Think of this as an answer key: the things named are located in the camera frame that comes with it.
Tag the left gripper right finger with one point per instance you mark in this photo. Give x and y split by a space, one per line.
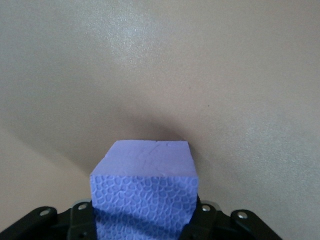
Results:
212 220

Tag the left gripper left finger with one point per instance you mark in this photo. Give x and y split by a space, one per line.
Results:
80 217

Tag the purple foam cube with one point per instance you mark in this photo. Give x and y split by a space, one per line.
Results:
145 180

